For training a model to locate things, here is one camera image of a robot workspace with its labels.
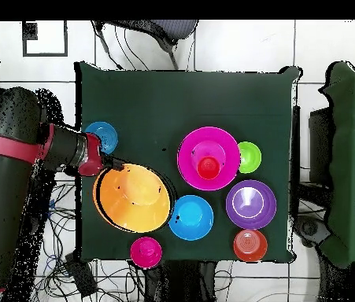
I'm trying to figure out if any large orange bowl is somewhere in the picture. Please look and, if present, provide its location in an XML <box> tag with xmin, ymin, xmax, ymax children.
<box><xmin>92</xmin><ymin>162</ymin><xmax>173</xmax><ymax>234</ymax></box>

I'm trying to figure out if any large pink bowl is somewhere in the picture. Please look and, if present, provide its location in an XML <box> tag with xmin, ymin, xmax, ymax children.
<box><xmin>176</xmin><ymin>126</ymin><xmax>242</xmax><ymax>192</ymax></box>

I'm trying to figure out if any orange cup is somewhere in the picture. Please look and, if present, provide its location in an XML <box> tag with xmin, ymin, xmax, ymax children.
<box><xmin>196</xmin><ymin>156</ymin><xmax>221</xmax><ymax>181</ymax></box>

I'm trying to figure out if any small blue bowl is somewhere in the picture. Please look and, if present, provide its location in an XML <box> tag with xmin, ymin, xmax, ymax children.
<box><xmin>83</xmin><ymin>121</ymin><xmax>119</xmax><ymax>155</ymax></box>

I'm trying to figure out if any medium blue bowl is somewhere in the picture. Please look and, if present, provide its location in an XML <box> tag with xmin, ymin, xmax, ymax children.
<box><xmin>168</xmin><ymin>194</ymin><xmax>215</xmax><ymax>242</ymax></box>

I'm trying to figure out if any small pink-red bowl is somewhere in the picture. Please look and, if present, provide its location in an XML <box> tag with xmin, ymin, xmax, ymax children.
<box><xmin>129</xmin><ymin>236</ymin><xmax>163</xmax><ymax>270</ymax></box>

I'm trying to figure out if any dark green tablecloth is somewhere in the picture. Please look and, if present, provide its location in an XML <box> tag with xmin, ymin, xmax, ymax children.
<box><xmin>73</xmin><ymin>61</ymin><xmax>302</xmax><ymax>263</ymax></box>

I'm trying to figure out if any black power strip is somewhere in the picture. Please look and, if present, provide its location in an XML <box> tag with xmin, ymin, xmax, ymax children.
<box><xmin>63</xmin><ymin>252</ymin><xmax>98</xmax><ymax>298</ymax></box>

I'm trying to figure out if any small green bowl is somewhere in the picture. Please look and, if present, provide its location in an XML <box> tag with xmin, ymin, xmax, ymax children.
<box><xmin>237</xmin><ymin>141</ymin><xmax>262</xmax><ymax>175</ymax></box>

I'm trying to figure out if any purple bowl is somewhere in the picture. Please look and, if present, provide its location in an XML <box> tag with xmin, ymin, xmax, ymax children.
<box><xmin>225</xmin><ymin>179</ymin><xmax>278</xmax><ymax>230</ymax></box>

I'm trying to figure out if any grey mesh office chair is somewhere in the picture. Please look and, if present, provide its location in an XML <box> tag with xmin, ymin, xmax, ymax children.
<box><xmin>91</xmin><ymin>20</ymin><xmax>199</xmax><ymax>71</ymax></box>

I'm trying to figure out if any small orange bowl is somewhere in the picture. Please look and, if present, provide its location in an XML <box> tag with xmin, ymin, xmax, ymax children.
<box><xmin>232</xmin><ymin>228</ymin><xmax>268</xmax><ymax>263</ymax></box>

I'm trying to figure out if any black chair base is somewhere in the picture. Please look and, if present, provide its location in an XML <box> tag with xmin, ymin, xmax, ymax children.
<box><xmin>293</xmin><ymin>215</ymin><xmax>329</xmax><ymax>249</ymax></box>

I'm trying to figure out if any green cloth side table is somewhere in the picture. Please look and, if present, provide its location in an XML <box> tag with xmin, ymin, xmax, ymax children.
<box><xmin>318</xmin><ymin>61</ymin><xmax>355</xmax><ymax>268</ymax></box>

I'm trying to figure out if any black square floor frame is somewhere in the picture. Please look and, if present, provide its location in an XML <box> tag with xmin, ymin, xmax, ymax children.
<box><xmin>21</xmin><ymin>20</ymin><xmax>68</xmax><ymax>58</ymax></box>

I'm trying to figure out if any tangle of floor cables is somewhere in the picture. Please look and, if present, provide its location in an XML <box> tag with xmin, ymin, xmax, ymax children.
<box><xmin>38</xmin><ymin>182</ymin><xmax>146</xmax><ymax>302</ymax></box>

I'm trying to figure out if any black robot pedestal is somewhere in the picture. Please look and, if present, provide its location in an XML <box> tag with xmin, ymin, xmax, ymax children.
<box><xmin>145</xmin><ymin>260</ymin><xmax>219</xmax><ymax>302</ymax></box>

